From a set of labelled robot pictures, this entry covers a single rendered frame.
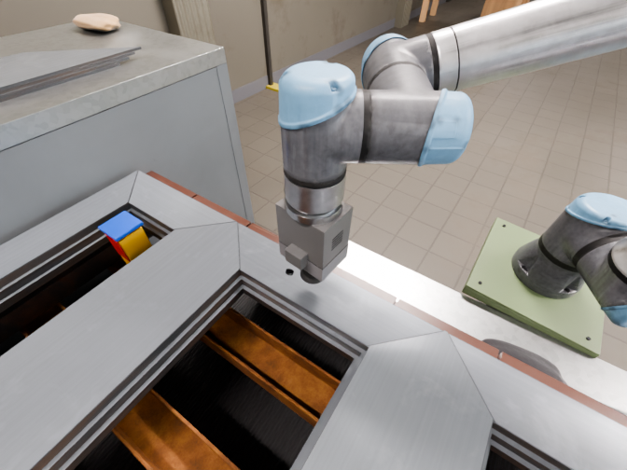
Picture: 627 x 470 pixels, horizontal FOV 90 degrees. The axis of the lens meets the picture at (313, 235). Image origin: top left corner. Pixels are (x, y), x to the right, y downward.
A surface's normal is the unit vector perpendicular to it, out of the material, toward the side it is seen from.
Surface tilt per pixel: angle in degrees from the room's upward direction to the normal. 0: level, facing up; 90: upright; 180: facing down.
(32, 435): 0
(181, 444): 0
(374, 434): 0
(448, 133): 69
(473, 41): 51
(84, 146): 90
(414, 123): 57
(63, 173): 90
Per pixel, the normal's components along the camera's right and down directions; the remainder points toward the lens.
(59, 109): 0.84, 0.40
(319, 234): -0.64, 0.55
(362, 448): 0.01, -0.69
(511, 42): -0.13, 0.44
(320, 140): 0.04, 0.69
